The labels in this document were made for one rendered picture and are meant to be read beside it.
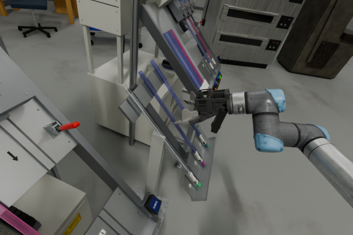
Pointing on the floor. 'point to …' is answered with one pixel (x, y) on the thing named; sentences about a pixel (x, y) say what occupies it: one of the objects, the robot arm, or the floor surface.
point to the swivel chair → (38, 3)
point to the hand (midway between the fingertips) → (179, 112)
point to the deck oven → (252, 13)
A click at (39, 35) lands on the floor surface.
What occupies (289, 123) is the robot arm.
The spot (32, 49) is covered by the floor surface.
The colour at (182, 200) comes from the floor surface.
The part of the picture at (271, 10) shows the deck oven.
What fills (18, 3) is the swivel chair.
